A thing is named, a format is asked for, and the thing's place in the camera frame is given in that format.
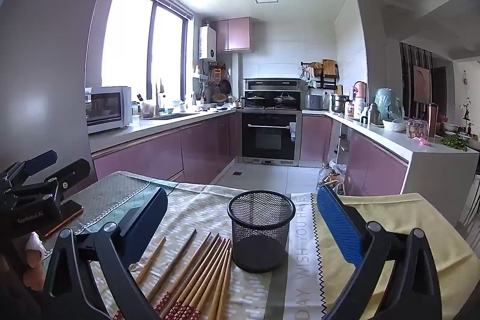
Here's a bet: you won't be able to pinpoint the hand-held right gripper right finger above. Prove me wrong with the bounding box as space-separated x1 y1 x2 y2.
317 184 443 320

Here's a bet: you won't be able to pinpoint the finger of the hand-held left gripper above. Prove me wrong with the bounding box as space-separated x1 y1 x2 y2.
7 157 92 201
0 150 59 190

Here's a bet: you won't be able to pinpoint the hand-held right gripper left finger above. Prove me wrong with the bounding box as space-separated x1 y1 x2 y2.
44 187 169 320

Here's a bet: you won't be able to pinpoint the bunch of wooden chopsticks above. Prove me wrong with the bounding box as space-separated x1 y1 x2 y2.
112 228 235 320

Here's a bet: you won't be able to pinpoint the black mesh utensil holder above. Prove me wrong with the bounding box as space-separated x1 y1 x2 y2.
227 190 297 274

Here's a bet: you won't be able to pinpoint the person's left hand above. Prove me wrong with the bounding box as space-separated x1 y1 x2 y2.
23 232 47 283

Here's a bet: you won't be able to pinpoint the orange-edged smartphone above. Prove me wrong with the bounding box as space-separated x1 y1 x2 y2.
39 200 85 239

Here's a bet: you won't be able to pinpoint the plastic bag of vegetables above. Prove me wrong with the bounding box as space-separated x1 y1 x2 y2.
317 163 347 193

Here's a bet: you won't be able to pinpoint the multicolour patterned tablecloth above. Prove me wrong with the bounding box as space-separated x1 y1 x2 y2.
41 171 474 320

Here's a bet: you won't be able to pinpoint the pink base cabinets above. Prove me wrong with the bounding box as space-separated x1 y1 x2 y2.
302 114 409 197
92 112 241 193

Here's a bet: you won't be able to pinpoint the white microwave oven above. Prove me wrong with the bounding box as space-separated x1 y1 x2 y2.
85 86 133 134

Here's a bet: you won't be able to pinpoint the grey refrigerator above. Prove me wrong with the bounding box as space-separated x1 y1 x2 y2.
0 0 121 201

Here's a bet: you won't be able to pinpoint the white kitchen countertop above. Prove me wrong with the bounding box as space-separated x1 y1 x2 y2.
302 109 469 227
88 106 238 154

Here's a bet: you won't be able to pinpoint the steel kitchen faucet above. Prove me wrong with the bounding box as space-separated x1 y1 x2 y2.
154 78 166 116

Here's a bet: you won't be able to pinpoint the black built-in oven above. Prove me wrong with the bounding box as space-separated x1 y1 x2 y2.
240 109 302 166

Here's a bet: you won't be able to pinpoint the white bowl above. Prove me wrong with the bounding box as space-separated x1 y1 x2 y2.
382 119 407 133

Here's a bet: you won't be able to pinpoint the steel thermos flask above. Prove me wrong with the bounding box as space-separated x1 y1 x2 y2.
365 103 381 125

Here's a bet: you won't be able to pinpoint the clear plastic food container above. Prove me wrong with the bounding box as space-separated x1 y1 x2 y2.
406 119 429 142

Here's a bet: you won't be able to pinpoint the steel stockpot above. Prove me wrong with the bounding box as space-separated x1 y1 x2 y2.
330 93 351 114

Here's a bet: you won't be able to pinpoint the silver rice cooker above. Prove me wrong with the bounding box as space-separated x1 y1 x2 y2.
304 94 324 111

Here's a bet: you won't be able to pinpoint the green air fryer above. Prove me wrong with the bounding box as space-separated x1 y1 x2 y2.
375 88 405 120

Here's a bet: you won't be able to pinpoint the dining chair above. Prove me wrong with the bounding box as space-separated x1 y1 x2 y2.
464 174 480 231

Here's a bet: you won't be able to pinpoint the kitchen window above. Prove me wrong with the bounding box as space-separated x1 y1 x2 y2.
101 0 194 99

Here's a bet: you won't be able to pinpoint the green leafy vegetables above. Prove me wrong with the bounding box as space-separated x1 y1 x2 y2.
440 136 469 151

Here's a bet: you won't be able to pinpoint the copper tumbler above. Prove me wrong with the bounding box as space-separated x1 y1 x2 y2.
427 103 439 138

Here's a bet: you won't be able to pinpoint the black range hood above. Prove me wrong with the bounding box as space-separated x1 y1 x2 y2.
243 78 304 96

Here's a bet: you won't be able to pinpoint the dark slatted partition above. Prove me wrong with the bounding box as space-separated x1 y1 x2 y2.
399 42 434 118

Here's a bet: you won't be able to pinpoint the black wall rack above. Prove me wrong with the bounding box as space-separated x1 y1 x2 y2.
301 59 340 90

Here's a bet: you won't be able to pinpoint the pink wall painting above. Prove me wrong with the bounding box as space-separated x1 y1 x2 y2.
412 64 432 103

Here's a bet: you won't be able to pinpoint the white wall water heater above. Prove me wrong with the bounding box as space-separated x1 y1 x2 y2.
199 25 217 60

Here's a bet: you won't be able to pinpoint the pink wall cabinets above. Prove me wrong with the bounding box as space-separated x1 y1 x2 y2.
210 17 251 52

